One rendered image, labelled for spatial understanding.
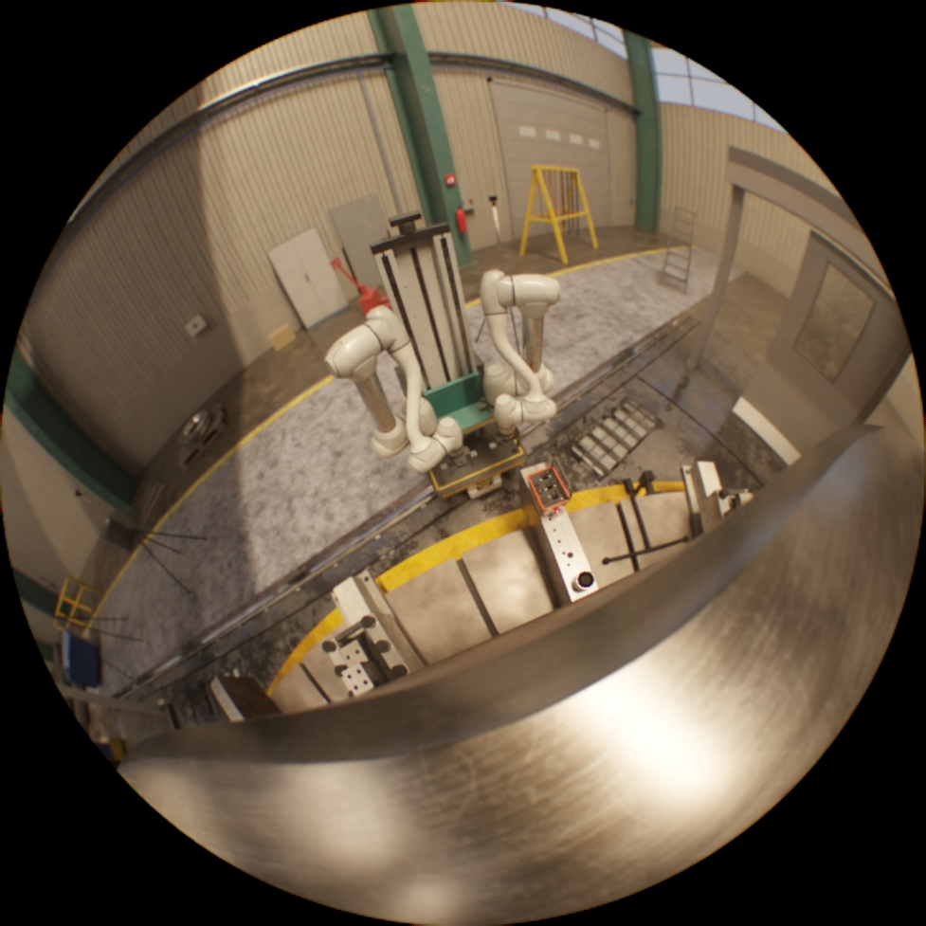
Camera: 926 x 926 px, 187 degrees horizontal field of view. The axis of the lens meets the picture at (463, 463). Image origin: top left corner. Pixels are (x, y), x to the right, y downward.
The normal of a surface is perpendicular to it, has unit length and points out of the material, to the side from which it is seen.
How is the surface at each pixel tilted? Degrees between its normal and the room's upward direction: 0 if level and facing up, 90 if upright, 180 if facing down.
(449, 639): 0
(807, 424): 90
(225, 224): 90
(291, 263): 90
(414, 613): 0
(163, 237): 90
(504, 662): 45
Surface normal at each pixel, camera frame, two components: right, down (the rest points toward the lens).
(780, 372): -0.81, 0.55
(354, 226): 0.55, 0.64
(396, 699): -0.40, -0.90
